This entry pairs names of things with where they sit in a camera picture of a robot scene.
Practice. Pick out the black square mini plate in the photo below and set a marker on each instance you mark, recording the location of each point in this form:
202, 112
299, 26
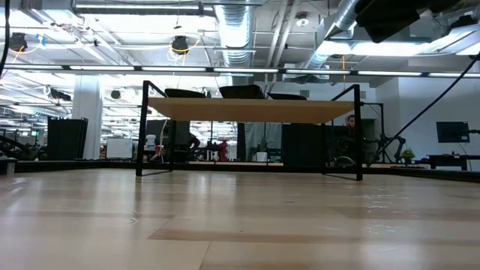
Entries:
242, 92

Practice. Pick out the black teardrop mini plate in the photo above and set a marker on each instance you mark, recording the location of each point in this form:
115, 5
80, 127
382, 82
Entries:
287, 97

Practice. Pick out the black leaf-shaped mini plate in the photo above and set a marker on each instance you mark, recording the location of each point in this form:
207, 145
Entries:
185, 93

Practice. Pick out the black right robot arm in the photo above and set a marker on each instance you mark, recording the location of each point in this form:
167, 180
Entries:
386, 18

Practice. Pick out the person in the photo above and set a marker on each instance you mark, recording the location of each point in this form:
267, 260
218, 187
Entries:
224, 150
350, 140
193, 142

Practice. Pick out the wooden riser shelf black legs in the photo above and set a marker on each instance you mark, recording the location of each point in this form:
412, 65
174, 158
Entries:
247, 110

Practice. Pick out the plant in white pot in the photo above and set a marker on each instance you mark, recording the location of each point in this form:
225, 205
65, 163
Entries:
261, 155

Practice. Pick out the black cabinet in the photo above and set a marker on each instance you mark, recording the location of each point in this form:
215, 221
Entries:
303, 144

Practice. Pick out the long ceiling light strip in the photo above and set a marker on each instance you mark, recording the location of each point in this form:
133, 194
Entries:
243, 70

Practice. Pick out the black ceiling device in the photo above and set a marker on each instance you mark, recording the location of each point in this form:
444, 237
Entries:
17, 41
180, 44

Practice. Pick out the whiteboard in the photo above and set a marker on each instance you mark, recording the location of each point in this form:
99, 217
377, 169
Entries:
119, 148

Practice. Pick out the white ceiling dome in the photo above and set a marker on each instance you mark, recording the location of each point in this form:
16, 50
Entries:
302, 20

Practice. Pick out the small green potted plant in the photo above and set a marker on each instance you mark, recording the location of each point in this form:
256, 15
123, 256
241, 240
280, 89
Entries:
408, 154

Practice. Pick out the black partition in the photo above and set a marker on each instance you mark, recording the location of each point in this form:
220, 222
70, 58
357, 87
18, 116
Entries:
67, 138

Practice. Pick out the black side table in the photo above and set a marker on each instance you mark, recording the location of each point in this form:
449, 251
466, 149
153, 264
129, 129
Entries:
450, 157

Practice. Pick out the black monitor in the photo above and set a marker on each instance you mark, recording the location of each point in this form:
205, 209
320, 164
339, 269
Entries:
452, 132

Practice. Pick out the silver ventilation duct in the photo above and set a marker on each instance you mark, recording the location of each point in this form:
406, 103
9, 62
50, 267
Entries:
236, 33
337, 22

